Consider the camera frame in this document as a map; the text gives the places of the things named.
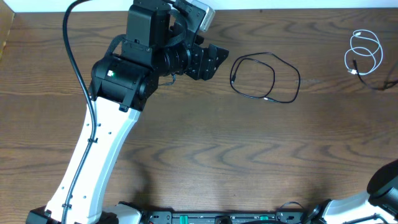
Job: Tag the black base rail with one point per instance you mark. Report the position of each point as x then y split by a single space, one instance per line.
169 217

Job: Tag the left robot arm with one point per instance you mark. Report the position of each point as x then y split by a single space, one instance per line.
162 38

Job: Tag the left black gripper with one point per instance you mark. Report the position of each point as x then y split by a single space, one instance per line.
196 62

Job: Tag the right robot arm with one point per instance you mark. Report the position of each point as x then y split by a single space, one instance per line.
377 204

